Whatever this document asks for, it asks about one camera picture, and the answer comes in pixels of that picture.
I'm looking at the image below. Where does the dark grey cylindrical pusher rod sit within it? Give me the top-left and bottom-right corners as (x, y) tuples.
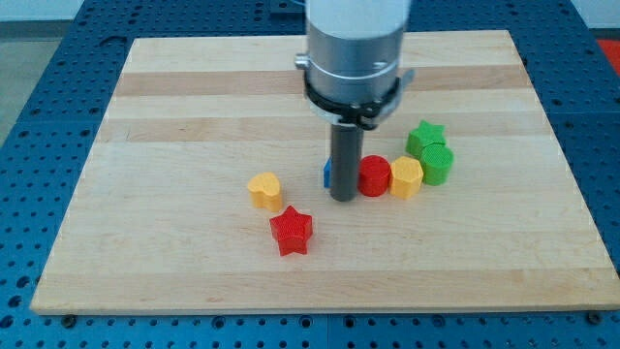
(329, 125), (363, 202)

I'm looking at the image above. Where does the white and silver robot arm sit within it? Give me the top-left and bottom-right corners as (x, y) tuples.
(294, 0), (415, 202)

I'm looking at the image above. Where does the blue block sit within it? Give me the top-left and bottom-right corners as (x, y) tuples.
(323, 158), (331, 188)

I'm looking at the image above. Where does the red cylinder block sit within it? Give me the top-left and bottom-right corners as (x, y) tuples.
(357, 155), (391, 197)

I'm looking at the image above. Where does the yellow hexagon block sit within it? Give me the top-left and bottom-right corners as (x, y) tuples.
(389, 156), (423, 200)

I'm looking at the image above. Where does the green star block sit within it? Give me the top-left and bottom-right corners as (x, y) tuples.
(406, 120), (447, 158)

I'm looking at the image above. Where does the green cylinder block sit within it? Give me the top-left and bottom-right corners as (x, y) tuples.
(419, 144), (454, 186)

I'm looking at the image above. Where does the yellow heart block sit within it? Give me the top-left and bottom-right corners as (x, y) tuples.
(247, 172), (283, 212)

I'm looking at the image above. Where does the red star block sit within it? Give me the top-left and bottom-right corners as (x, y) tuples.
(269, 206), (313, 256)

